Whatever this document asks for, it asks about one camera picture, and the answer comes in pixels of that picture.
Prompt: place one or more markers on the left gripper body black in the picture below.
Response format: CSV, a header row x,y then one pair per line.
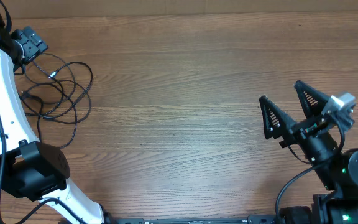
x,y
30,50

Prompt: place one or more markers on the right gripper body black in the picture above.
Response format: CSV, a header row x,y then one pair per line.
x,y
301,130

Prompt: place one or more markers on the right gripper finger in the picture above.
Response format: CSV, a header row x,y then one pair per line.
x,y
276,122
312,100

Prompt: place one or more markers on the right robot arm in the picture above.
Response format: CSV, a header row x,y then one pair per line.
x,y
321,137

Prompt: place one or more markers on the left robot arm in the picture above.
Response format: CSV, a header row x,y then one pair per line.
x,y
30,168

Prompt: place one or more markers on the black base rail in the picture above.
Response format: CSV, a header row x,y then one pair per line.
x,y
251,219

